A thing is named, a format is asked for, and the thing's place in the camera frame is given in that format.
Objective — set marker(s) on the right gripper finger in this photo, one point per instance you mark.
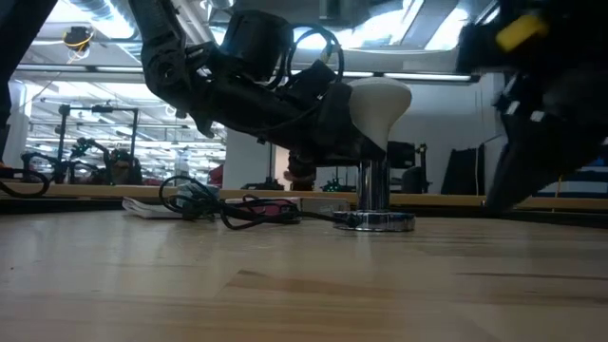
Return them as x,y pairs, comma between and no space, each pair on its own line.
532,161

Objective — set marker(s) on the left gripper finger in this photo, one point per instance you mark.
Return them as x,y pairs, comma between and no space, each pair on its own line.
344,138

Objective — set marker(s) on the white reflector lightbulb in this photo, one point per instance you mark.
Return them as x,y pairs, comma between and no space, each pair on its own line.
380,104

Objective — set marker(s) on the chrome lamp base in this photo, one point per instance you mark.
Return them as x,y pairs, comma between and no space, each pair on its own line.
373,190

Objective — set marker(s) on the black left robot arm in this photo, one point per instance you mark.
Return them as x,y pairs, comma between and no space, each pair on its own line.
161,62

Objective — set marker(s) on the person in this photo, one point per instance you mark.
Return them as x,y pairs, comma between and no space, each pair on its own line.
300,173

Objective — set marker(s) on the blue object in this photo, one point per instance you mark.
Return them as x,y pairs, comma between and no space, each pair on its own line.
594,176

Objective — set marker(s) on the black panel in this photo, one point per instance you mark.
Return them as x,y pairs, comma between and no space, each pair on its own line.
463,171

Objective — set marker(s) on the long ceiling light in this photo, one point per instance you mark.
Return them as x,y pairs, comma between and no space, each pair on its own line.
418,76

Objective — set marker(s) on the light wood desk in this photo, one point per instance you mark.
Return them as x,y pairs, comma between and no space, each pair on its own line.
95,191

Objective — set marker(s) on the black robot workstation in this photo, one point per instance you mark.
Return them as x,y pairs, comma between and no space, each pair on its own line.
62,142

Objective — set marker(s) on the black ceiling device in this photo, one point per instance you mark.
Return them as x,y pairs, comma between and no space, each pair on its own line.
77,37

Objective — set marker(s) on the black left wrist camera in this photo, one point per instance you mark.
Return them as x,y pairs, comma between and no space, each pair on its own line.
311,85

